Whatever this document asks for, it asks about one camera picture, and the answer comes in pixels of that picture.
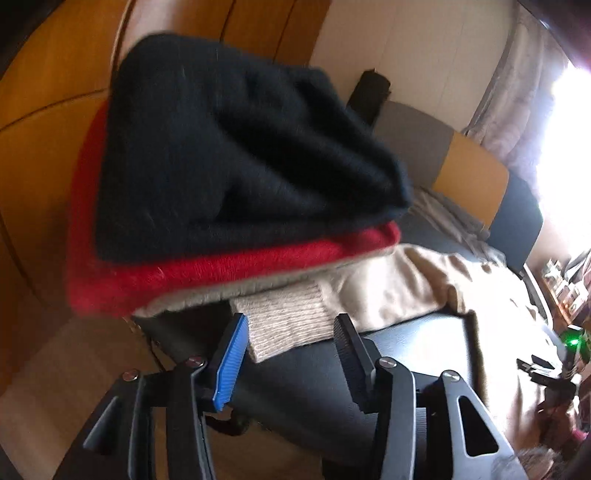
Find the pale patterned curtain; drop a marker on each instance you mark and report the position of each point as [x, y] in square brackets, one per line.
[517, 97]

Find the grey crumpled cloth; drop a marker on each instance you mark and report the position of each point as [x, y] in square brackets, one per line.
[450, 210]

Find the folded beige sweater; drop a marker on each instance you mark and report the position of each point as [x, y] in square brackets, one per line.
[194, 295]

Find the cluttered shelf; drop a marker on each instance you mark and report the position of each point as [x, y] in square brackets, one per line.
[565, 286]

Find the black cloth roll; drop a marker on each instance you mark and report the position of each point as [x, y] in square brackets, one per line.
[371, 90]

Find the beige knit sweater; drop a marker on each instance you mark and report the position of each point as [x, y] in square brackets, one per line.
[415, 281]

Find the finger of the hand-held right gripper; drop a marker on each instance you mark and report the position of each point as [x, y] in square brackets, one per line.
[526, 367]
[542, 362]

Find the folded black sweater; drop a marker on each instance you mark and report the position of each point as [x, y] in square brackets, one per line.
[231, 152]

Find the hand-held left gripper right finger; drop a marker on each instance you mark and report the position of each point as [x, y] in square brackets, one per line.
[353, 357]

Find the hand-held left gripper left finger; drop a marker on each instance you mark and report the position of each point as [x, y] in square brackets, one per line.
[229, 367]

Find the folded red sweater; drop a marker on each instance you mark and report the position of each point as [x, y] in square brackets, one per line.
[184, 272]

